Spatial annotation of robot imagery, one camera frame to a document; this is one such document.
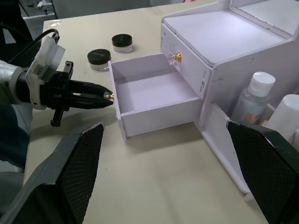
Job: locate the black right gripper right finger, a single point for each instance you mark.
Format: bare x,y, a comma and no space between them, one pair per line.
268,172

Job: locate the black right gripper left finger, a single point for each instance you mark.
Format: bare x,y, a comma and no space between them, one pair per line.
58,177

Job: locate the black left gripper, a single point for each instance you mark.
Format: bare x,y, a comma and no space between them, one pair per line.
56,91

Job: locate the white drawer with gold knob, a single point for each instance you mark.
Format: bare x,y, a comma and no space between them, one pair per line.
151,93
189,70

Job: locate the white makeup organizer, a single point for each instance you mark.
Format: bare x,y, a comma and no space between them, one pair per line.
224,37

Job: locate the black lidded round compact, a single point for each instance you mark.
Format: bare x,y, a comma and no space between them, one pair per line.
99,57
122,40

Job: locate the plain white bottle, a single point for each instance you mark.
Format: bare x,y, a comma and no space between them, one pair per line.
283,114

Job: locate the clear bottle with white cap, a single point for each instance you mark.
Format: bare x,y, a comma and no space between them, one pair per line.
252,102

